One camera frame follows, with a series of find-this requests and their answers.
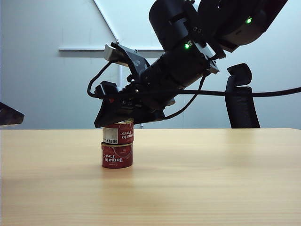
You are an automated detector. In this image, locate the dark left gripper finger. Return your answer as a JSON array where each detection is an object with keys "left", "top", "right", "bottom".
[{"left": 0, "top": 102, "right": 25, "bottom": 129}]

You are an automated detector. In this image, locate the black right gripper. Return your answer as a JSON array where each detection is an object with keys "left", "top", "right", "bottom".
[{"left": 94, "top": 77, "right": 176, "bottom": 129}]

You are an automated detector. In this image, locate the tomato paste can white label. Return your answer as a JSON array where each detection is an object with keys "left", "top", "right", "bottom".
[{"left": 103, "top": 120, "right": 135, "bottom": 145}]

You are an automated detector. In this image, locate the red tomato paste can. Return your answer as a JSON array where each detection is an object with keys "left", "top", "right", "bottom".
[{"left": 100, "top": 141, "right": 134, "bottom": 169}]

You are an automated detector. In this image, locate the black office chair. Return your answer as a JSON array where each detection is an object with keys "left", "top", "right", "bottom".
[{"left": 224, "top": 63, "right": 261, "bottom": 129}]

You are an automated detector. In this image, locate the white vertical wall conduit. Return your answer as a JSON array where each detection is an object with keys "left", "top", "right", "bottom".
[{"left": 119, "top": 64, "right": 125, "bottom": 88}]

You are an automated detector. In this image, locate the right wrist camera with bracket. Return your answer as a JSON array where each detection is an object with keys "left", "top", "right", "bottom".
[{"left": 104, "top": 42, "right": 151, "bottom": 80}]

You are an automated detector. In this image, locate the short black looped cable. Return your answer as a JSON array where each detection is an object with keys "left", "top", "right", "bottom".
[{"left": 163, "top": 73, "right": 207, "bottom": 120}]

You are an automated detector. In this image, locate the white horizontal wall conduit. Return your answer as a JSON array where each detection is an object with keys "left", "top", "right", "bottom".
[{"left": 58, "top": 47, "right": 165, "bottom": 52}]

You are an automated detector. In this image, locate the white diagonal wall conduit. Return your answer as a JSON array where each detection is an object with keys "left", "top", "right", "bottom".
[{"left": 93, "top": 0, "right": 121, "bottom": 43}]

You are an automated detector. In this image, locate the long black cable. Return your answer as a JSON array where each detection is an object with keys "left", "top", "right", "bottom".
[{"left": 87, "top": 60, "right": 301, "bottom": 99}]

